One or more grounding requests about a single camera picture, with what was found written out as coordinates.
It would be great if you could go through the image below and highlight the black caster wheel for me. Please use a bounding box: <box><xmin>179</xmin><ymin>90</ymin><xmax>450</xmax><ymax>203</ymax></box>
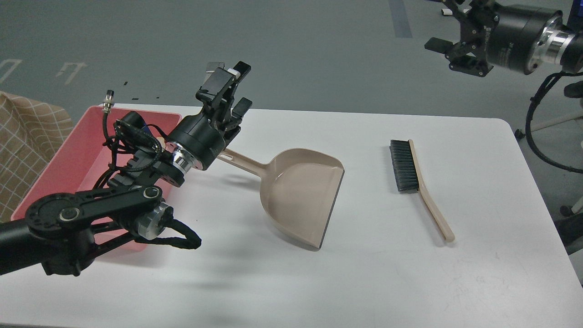
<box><xmin>515</xmin><ymin>109</ymin><xmax>583</xmax><ymax>140</ymax></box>

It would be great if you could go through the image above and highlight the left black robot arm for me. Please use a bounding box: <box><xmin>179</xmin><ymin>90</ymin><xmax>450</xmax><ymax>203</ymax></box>
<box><xmin>1</xmin><ymin>61</ymin><xmax>252</xmax><ymax>276</ymax></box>

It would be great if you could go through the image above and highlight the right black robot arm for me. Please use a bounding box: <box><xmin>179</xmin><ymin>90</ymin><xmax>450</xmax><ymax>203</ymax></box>
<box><xmin>424</xmin><ymin>0</ymin><xmax>582</xmax><ymax>174</ymax></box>

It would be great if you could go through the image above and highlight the beige hand brush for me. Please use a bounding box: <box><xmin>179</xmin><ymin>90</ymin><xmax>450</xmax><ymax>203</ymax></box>
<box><xmin>389</xmin><ymin>139</ymin><xmax>455</xmax><ymax>243</ymax></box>

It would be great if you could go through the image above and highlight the pink plastic bin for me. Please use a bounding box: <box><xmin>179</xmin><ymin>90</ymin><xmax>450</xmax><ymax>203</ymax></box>
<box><xmin>10</xmin><ymin>106</ymin><xmax>181</xmax><ymax>243</ymax></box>

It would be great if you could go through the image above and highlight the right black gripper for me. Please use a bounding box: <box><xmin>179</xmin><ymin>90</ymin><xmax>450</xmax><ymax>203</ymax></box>
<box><xmin>424</xmin><ymin>0</ymin><xmax>563</xmax><ymax>77</ymax></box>

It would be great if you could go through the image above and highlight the brown checkered cloth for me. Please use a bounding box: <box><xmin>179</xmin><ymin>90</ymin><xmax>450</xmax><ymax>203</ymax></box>
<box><xmin>0</xmin><ymin>92</ymin><xmax>74</xmax><ymax>223</ymax></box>

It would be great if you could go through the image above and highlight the beige plastic dustpan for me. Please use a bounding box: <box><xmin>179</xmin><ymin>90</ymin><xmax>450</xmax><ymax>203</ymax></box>
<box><xmin>219</xmin><ymin>148</ymin><xmax>344</xmax><ymax>251</ymax></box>

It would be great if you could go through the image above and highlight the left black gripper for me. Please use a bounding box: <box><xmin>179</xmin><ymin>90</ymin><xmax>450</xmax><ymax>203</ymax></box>
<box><xmin>167</xmin><ymin>61</ymin><xmax>253</xmax><ymax>171</ymax></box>

